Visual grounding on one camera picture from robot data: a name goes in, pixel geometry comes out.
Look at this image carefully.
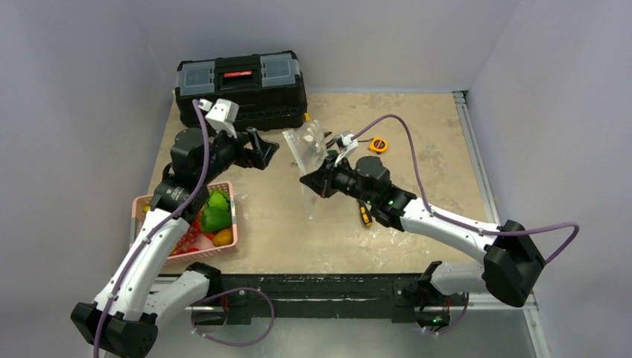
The black plastic toolbox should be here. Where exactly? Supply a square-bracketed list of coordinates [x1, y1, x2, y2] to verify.
[174, 50, 308, 131]

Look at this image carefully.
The pink perforated plastic basket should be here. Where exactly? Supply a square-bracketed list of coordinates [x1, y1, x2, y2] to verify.
[129, 181, 239, 266]

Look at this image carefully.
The orange tape measure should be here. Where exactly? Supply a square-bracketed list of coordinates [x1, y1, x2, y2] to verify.
[368, 137, 388, 154]

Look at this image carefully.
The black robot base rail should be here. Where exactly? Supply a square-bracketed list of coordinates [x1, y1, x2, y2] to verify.
[190, 273, 466, 327]

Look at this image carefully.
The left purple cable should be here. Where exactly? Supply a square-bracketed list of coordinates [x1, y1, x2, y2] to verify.
[92, 99, 211, 358]

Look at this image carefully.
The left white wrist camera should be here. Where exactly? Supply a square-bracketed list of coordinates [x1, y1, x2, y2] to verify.
[198, 98, 239, 138]

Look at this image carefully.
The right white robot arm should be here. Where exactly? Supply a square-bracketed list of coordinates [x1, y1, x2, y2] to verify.
[300, 156, 546, 307]

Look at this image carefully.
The clear zip top bag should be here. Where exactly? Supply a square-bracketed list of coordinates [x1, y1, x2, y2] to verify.
[282, 122, 331, 221]

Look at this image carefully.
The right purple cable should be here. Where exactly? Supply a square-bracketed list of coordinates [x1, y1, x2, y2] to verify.
[351, 114, 580, 266]

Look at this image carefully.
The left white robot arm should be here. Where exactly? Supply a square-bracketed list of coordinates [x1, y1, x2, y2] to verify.
[71, 126, 279, 357]

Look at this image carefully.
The green toy pepper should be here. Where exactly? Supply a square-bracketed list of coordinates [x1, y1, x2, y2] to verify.
[199, 189, 232, 233]

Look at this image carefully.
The red toy chili pepper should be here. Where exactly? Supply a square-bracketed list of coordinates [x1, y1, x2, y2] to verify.
[169, 248, 200, 257]

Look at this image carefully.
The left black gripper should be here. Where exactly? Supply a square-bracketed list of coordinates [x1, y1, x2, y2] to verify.
[197, 123, 277, 185]

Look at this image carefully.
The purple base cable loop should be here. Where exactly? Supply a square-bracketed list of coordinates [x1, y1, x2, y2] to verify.
[190, 287, 276, 348]

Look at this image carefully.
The yellow black handled screwdriver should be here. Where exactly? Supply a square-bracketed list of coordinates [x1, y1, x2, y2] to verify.
[357, 201, 373, 228]

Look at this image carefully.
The pink toy grape bunch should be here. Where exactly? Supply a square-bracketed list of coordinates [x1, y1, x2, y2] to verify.
[169, 227, 200, 255]

